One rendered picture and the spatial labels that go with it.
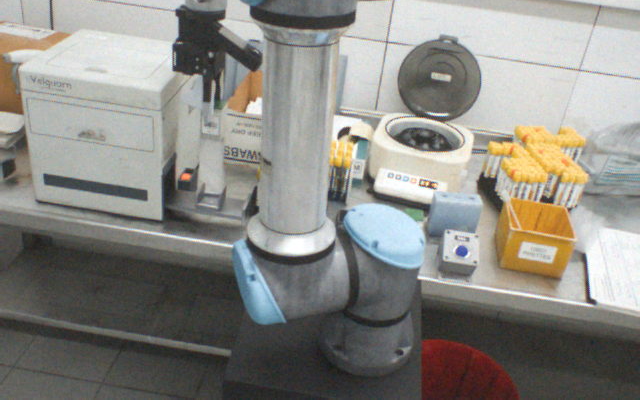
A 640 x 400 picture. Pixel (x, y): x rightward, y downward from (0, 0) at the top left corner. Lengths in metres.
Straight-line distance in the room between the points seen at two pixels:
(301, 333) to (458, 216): 0.51
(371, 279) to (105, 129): 0.66
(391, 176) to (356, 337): 0.65
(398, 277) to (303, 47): 0.35
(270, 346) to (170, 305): 1.11
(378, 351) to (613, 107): 1.18
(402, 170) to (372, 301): 0.68
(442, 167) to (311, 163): 0.80
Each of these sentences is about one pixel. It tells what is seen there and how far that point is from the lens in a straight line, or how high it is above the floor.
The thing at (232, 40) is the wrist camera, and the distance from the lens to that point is 1.18.
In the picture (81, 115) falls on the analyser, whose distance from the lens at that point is 1.31.
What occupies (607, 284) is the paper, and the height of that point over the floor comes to 0.89.
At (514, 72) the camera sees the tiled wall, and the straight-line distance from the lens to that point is 1.83.
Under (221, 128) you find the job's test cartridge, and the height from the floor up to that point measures 1.10.
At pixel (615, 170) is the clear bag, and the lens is 1.79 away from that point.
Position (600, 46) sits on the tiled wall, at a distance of 1.85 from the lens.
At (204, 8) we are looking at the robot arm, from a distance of 1.16.
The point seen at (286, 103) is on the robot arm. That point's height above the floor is 1.36.
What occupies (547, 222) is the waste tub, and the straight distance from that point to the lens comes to 1.48.
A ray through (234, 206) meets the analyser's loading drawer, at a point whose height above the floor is 0.92.
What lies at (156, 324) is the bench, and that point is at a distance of 2.02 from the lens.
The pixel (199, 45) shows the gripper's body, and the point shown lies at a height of 1.26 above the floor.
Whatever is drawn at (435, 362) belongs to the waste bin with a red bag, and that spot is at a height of 0.38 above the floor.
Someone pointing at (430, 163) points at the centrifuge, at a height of 0.97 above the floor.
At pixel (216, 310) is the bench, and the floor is 0.27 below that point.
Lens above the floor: 1.64
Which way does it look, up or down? 30 degrees down
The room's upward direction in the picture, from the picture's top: 7 degrees clockwise
